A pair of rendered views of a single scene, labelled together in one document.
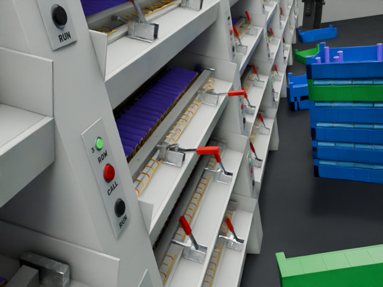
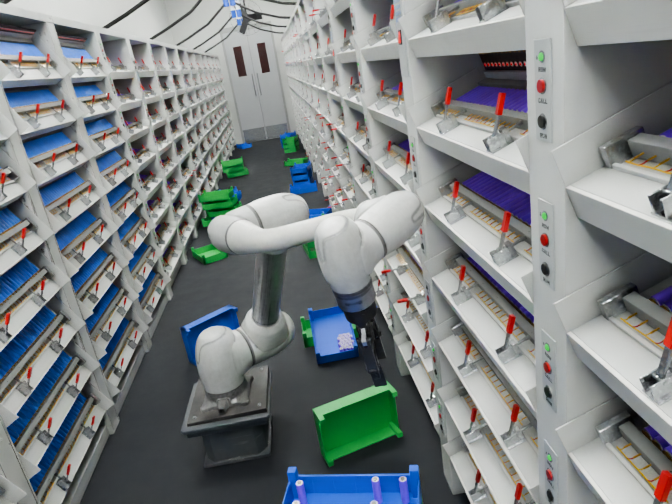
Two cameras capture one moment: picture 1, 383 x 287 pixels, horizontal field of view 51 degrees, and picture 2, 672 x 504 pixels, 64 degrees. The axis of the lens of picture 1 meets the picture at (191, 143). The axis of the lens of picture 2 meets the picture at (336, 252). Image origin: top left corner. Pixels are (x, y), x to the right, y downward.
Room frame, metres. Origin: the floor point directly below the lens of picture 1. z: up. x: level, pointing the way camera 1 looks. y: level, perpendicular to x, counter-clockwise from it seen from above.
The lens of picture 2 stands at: (2.18, -0.93, 1.35)
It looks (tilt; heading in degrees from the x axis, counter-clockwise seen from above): 20 degrees down; 156
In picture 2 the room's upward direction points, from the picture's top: 9 degrees counter-clockwise
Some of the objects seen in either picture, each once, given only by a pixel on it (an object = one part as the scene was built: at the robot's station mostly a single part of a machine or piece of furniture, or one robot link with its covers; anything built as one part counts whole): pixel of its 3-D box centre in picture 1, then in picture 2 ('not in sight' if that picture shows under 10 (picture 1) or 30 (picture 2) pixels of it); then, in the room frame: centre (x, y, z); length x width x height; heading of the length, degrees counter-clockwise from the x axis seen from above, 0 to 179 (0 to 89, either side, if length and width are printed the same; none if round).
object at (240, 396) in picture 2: not in sight; (225, 391); (0.39, -0.67, 0.24); 0.22 x 0.18 x 0.06; 156
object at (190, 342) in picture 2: not in sight; (213, 334); (-0.40, -0.54, 0.10); 0.30 x 0.08 x 0.20; 107
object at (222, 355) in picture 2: not in sight; (220, 355); (0.37, -0.65, 0.38); 0.18 x 0.16 x 0.22; 101
